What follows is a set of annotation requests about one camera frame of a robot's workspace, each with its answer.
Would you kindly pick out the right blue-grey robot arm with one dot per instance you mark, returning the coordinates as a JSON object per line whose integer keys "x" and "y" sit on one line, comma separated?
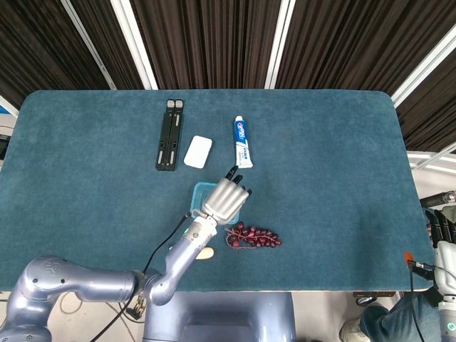
{"x": 448, "y": 320}

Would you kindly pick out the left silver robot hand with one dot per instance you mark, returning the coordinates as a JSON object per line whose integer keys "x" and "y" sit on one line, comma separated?
{"x": 226, "y": 201}

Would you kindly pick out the dark brown pleated curtain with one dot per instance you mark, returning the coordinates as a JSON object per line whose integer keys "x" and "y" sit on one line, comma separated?
{"x": 213, "y": 42}

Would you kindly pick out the white metal rack frame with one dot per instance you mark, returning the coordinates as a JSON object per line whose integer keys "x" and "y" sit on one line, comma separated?
{"x": 434, "y": 167}

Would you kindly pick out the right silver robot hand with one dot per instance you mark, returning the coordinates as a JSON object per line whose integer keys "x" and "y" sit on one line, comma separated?
{"x": 445, "y": 265}

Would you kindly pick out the turquoise plastic lid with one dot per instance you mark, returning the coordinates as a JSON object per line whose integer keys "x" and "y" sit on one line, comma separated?
{"x": 201, "y": 196}

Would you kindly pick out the teal table cloth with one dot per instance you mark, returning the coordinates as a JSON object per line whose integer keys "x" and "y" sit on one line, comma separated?
{"x": 320, "y": 178}

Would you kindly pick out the black folding laptop stand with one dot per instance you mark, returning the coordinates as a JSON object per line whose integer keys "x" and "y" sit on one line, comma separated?
{"x": 169, "y": 135}

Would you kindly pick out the red plastic grape bunch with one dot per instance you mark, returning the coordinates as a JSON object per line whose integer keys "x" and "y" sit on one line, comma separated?
{"x": 254, "y": 238}

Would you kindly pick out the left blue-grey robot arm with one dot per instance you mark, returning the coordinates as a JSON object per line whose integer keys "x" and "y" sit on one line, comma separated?
{"x": 89, "y": 283}

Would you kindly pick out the black box device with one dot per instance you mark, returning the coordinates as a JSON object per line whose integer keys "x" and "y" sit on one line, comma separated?
{"x": 3, "y": 146}

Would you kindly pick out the thin white frame post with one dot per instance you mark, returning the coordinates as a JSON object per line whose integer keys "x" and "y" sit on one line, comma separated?
{"x": 89, "y": 46}

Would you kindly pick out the brown table bracket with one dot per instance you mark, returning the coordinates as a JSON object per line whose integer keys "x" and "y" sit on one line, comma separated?
{"x": 374, "y": 294}

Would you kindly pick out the white rectangular plastic case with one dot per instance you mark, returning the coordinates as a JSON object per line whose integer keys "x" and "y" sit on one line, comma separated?
{"x": 198, "y": 151}

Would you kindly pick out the blue-grey robot torso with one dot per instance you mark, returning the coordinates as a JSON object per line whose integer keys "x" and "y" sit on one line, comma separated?
{"x": 221, "y": 317}

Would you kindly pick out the white sneaker shoe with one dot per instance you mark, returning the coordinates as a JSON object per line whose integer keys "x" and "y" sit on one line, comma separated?
{"x": 352, "y": 331}

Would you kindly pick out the blue jeans leg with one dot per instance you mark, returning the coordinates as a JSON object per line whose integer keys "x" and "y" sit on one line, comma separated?
{"x": 392, "y": 320}

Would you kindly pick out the blue white toothpaste tube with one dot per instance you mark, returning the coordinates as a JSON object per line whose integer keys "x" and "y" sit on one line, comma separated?
{"x": 243, "y": 142}

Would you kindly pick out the wide white frame post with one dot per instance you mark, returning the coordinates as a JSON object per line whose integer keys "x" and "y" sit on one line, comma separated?
{"x": 136, "y": 46}
{"x": 424, "y": 69}
{"x": 279, "y": 46}

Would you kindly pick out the cream wooden toy mallet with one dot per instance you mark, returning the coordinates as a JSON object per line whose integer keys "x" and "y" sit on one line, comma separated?
{"x": 207, "y": 253}

